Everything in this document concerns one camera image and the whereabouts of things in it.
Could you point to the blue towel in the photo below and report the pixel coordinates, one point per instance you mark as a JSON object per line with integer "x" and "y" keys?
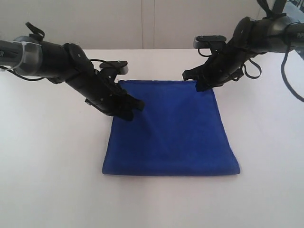
{"x": 178, "y": 133}

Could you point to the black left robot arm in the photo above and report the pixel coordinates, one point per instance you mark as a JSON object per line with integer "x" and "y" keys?
{"x": 27, "y": 57}

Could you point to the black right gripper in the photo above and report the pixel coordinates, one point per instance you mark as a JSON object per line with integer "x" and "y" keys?
{"x": 218, "y": 68}

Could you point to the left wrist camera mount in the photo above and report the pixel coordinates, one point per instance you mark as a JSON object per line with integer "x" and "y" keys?
{"x": 114, "y": 68}

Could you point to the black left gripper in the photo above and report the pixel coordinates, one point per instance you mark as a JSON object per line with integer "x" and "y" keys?
{"x": 105, "y": 95}

